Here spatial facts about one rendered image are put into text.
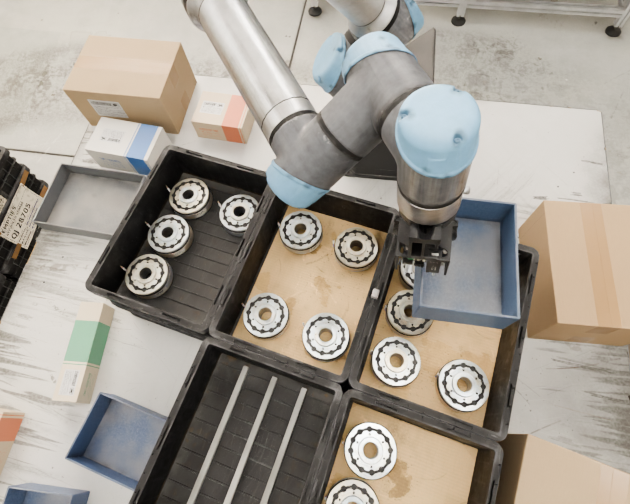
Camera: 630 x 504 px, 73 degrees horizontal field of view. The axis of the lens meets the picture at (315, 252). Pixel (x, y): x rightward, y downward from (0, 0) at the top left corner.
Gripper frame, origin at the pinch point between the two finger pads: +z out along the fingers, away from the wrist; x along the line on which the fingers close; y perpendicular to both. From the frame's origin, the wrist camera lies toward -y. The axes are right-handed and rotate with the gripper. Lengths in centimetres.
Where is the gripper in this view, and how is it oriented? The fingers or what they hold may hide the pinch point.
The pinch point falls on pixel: (422, 250)
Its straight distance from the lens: 72.7
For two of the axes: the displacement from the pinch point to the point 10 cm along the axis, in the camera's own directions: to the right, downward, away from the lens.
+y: -1.9, 9.1, -3.7
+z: 1.7, 4.0, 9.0
